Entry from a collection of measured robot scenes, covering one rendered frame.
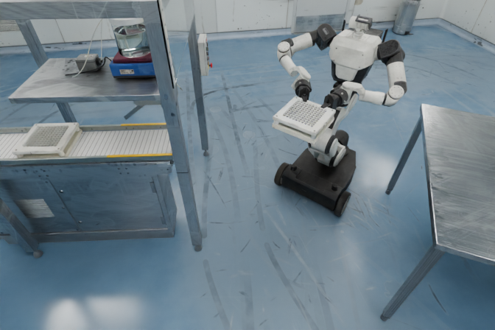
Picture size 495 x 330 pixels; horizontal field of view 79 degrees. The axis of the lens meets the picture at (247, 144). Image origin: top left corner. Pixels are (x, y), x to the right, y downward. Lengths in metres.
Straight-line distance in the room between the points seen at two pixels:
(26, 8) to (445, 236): 1.79
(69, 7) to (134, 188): 1.07
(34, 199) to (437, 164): 2.30
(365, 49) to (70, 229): 2.23
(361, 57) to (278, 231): 1.32
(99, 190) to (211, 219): 0.84
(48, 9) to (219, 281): 1.70
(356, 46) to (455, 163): 0.83
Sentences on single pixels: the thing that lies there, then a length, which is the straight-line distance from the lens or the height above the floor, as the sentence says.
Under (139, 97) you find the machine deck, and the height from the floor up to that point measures 1.26.
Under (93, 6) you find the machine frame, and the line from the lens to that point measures 1.24.
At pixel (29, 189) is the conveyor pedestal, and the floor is 0.58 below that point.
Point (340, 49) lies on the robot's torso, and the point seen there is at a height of 1.18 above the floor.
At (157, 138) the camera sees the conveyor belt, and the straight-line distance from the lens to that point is 1.80.
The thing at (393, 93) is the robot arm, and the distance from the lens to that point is 1.85.
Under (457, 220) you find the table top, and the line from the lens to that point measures 1.60.
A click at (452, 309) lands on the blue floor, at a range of 2.41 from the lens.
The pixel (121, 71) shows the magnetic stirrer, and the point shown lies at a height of 1.31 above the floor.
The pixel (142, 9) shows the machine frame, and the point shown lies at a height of 1.61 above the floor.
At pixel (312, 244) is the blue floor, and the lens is 2.30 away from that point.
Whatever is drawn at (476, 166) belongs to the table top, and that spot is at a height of 0.85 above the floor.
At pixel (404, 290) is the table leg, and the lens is 1.85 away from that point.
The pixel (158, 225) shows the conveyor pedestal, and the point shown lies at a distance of 2.22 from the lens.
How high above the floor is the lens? 1.93
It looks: 41 degrees down
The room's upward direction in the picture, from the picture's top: straight up
